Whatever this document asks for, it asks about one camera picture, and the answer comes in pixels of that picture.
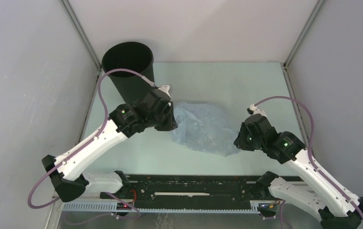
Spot light blue plastic trash bag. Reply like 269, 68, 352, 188
171, 102, 240, 157

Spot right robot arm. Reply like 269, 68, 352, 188
234, 114, 363, 229

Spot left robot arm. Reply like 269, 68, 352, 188
42, 85, 177, 202

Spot black cylindrical trash bin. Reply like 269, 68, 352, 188
101, 42, 156, 104

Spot small circuit board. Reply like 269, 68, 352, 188
116, 203, 132, 210

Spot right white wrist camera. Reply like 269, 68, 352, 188
247, 104, 267, 117

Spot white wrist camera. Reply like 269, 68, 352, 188
247, 104, 267, 117
158, 84, 171, 100

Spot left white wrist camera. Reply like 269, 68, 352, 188
158, 84, 171, 100

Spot right aluminium corner post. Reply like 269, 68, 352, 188
283, 0, 327, 69

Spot aluminium corner post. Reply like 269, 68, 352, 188
283, 0, 327, 69
59, 0, 103, 70

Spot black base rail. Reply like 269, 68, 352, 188
99, 173, 296, 211

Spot grey toothed cable duct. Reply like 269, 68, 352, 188
62, 201, 267, 214

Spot left aluminium corner post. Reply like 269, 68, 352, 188
59, 0, 103, 70

